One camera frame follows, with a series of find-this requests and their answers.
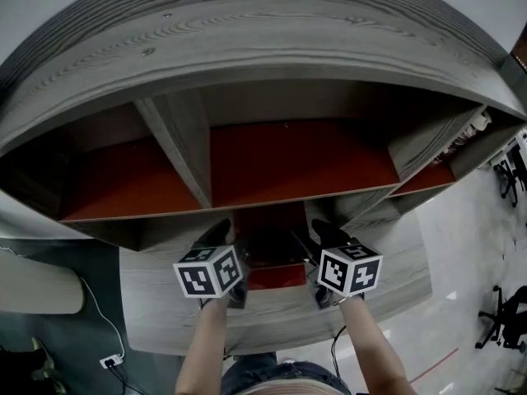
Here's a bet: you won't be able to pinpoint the black floor cable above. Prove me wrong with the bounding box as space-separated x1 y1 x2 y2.
107 363 146 395

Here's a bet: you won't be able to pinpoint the black office chair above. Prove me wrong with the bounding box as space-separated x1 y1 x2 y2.
492 146 522 208
474 285 527 350

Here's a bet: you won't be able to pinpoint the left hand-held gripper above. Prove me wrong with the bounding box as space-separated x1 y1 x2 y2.
172 218 249 310

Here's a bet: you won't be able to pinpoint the white power cable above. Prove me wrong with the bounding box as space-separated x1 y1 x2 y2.
79 276 127 358

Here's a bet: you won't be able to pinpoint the white cylindrical appliance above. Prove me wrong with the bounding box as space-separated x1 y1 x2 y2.
0 256 86 316

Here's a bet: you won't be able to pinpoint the grey wooden shelf unit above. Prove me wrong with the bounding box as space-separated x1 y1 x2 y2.
0 0 527 255

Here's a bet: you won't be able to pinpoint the person's right forearm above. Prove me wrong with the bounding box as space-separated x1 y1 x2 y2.
337 295 413 395

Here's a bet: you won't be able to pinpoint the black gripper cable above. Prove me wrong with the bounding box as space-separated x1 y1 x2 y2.
330 323 352 386

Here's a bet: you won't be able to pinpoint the person's denim shorts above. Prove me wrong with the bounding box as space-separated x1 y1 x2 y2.
221 351 352 395

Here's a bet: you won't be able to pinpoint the patterned paper cup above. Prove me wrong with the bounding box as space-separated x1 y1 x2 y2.
435 110 493 166

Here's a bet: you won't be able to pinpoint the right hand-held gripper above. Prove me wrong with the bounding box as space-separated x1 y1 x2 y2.
304 218 384 310

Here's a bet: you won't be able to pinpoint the person's left forearm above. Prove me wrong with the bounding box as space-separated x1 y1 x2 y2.
175 297 230 395

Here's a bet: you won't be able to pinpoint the person's striped shirt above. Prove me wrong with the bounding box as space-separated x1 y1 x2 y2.
246 379 343 395

